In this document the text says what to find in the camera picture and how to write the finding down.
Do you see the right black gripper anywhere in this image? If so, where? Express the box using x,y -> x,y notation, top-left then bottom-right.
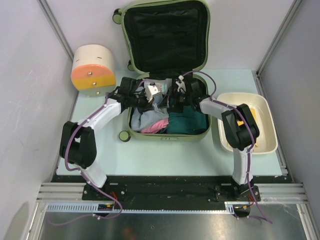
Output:
157,87 -> 192,114

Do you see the grey blue cloth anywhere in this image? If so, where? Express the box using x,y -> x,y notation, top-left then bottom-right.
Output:
130,96 -> 169,132

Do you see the green hard shell suitcase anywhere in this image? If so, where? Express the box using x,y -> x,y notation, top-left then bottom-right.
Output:
112,0 -> 213,143

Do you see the yellow cloth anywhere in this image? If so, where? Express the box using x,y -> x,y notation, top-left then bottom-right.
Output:
222,104 -> 260,150

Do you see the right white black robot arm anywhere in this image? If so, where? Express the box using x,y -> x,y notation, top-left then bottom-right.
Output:
166,80 -> 260,201

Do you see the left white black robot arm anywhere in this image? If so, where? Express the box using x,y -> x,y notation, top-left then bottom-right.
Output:
59,77 -> 161,200

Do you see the white folded cloth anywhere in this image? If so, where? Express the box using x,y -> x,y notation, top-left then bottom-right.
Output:
142,78 -> 172,95

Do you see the pink cloth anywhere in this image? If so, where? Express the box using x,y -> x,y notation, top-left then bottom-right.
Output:
140,118 -> 169,134

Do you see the dark teal cloth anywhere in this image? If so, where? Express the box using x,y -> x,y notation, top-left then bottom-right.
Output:
166,105 -> 208,135

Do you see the light blue table mat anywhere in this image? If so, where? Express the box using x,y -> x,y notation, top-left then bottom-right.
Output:
71,69 -> 282,177

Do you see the round cream drawer cabinet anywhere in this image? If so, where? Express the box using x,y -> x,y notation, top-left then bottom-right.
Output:
70,44 -> 116,97

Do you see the white plastic tray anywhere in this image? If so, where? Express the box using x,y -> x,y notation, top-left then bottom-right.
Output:
217,92 -> 278,155

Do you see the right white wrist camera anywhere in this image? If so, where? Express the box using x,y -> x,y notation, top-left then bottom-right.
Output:
175,75 -> 187,94

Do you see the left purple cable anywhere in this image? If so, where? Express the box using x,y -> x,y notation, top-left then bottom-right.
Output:
47,79 -> 151,226

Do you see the purple cable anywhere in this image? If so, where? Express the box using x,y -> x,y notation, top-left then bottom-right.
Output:
181,71 -> 273,225
47,79 -> 151,226

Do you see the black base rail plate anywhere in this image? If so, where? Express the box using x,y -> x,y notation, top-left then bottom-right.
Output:
51,175 -> 292,211

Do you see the grey slotted cable duct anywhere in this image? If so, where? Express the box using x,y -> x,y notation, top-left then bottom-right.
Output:
46,202 -> 235,215

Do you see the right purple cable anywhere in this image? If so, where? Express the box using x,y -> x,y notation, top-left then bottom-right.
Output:
181,71 -> 273,225

